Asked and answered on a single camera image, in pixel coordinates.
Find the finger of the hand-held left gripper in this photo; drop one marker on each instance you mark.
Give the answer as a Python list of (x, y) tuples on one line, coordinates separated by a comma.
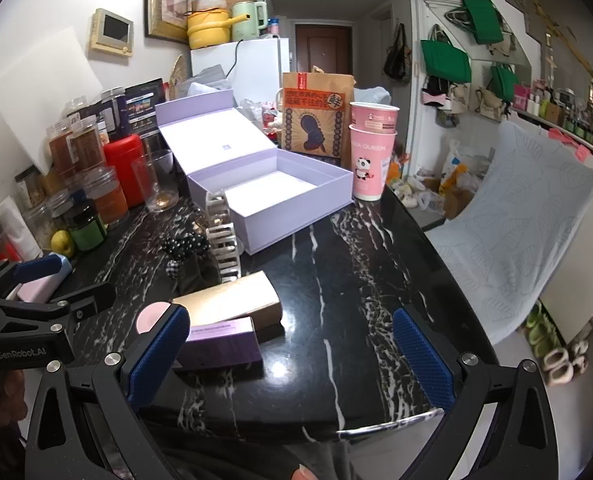
[(94, 297), (36, 267)]

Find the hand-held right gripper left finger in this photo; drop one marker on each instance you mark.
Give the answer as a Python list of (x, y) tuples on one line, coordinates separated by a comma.
[(159, 355)]

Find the person's right hand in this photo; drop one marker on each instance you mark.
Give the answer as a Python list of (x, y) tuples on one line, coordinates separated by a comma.
[(304, 474)]

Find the yellow lemon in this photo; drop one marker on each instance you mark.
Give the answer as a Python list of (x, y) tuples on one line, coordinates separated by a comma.
[(64, 244)]

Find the small pink bottle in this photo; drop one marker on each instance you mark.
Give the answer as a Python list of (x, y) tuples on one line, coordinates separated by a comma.
[(274, 27)]

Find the black hanging bag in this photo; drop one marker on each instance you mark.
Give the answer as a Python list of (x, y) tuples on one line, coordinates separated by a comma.
[(396, 60)]

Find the black printed pouch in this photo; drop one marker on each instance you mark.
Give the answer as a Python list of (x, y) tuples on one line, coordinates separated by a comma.
[(144, 107)]

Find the dark green jar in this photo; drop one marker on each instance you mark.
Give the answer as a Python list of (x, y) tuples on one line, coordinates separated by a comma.
[(86, 230)]

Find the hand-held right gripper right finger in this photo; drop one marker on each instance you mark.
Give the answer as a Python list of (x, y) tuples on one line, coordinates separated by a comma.
[(424, 360)]

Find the green tote bag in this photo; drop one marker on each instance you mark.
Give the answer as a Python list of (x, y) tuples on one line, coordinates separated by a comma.
[(444, 62)]

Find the lavender gift box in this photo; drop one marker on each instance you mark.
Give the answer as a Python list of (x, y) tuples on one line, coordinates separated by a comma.
[(216, 130)]

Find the cream tote bag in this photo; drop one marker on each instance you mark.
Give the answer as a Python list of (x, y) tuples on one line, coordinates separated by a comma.
[(486, 102)]

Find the clear hair claw clip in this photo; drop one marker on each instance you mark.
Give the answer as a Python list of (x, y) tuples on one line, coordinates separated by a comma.
[(219, 210), (226, 255)]

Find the woven straw fan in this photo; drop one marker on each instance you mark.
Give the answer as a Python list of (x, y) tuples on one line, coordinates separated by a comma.
[(180, 72)]

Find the beige sandal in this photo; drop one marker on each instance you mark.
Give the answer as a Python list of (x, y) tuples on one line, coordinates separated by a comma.
[(559, 365), (579, 352)]

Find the pink panda paper cup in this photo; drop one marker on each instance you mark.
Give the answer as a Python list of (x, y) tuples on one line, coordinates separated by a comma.
[(371, 170)]

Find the wall intercom panel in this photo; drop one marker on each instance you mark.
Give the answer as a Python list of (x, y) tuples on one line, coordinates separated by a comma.
[(111, 30)]

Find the printed brown paper bag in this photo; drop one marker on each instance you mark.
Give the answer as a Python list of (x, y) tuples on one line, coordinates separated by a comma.
[(316, 125)]

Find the pink cloth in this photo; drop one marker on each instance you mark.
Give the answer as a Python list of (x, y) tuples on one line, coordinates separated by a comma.
[(569, 141)]

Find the black white gingham scrunchie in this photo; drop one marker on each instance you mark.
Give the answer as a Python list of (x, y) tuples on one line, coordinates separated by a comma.
[(174, 267)]

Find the black polka dot scrunchie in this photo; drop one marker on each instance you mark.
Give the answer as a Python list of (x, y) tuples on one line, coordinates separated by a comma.
[(186, 246)]

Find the row of toiletry bottles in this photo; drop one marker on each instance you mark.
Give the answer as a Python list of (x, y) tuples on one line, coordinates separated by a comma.
[(566, 105)]

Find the pink black bag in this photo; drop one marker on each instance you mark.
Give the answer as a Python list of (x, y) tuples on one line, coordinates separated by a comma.
[(434, 96)]

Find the green slippers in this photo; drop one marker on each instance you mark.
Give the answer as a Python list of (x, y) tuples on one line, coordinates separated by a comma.
[(539, 330)]

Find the clear drinking glass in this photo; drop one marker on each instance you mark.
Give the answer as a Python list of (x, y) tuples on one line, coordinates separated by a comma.
[(154, 185)]

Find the yellow pot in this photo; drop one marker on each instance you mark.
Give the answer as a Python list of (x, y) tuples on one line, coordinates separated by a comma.
[(206, 30)]

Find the white tube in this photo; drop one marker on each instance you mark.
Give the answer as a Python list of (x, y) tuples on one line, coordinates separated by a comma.
[(16, 230)]

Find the brown wooden door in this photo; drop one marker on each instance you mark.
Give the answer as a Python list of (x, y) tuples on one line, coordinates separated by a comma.
[(324, 50)]

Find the purple box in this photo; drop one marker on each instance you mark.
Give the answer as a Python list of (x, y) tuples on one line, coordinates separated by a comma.
[(226, 347)]

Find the pale leaf patterned cloth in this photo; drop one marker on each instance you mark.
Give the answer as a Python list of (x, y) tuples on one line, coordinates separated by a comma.
[(516, 220)]

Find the gold framed picture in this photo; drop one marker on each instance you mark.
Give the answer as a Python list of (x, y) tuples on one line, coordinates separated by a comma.
[(169, 0)]

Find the clear plastic bag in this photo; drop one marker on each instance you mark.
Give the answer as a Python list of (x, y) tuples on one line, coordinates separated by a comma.
[(251, 107)]

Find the white refrigerator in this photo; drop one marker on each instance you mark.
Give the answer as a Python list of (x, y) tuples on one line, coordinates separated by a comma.
[(256, 60)]

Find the row of clear spice jars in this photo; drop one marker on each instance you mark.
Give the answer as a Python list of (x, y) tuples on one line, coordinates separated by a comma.
[(84, 142)]

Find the pink round compact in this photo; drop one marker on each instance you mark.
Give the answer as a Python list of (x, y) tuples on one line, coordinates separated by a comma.
[(149, 317)]

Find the red canister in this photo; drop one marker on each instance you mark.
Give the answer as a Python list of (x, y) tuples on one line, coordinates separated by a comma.
[(124, 165)]

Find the light green electric kettle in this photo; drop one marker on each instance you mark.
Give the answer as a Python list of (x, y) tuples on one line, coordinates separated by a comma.
[(244, 20)]

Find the grey plastic pouch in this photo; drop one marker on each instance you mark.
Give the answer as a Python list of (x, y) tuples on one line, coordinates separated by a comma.
[(211, 80)]

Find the gold box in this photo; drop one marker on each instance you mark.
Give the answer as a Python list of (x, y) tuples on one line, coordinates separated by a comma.
[(236, 297)]

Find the white board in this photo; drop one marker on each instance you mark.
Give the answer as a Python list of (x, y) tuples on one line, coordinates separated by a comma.
[(41, 90)]

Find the white plastic bag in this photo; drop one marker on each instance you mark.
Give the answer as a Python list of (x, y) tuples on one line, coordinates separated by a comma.
[(459, 165)]

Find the pastel pink blue case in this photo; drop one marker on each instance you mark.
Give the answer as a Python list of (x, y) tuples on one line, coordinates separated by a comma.
[(44, 285)]

